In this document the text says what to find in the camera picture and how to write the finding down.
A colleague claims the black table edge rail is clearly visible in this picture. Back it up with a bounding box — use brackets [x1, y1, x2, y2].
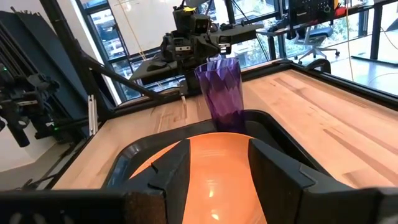
[241, 58, 398, 112]

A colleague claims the black desk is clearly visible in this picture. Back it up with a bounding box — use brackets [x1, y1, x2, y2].
[256, 0, 398, 62]

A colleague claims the white metal bracket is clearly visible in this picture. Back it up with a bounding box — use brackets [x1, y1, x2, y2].
[88, 95, 98, 137]

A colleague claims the purple faceted plastic cup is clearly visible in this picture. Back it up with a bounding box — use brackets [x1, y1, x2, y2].
[194, 57, 246, 134]

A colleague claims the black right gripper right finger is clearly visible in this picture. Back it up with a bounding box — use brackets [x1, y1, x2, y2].
[248, 138, 352, 224]

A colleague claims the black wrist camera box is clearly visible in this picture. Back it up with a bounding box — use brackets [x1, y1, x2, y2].
[172, 6, 213, 35]

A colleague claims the dark blue panel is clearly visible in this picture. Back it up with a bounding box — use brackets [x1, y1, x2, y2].
[0, 11, 91, 131]

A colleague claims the white office chair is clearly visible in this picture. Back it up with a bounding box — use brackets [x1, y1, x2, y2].
[294, 26, 341, 65]

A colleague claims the black table frame post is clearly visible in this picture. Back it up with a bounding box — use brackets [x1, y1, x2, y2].
[39, 0, 169, 131]

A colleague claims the red object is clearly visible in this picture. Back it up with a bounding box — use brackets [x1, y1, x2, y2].
[334, 5, 348, 19]

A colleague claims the yellow hanging cable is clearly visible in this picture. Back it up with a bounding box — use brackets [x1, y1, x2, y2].
[344, 0, 356, 81]
[118, 0, 147, 60]

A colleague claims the black plastic tray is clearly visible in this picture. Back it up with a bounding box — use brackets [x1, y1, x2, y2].
[101, 109, 332, 190]

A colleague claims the black hook clamp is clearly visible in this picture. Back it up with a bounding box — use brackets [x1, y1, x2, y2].
[305, 58, 332, 75]

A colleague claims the black pegboard panel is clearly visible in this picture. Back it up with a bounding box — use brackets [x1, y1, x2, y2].
[287, 0, 336, 26]

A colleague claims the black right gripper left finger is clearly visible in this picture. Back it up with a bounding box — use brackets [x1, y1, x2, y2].
[124, 138, 192, 224]

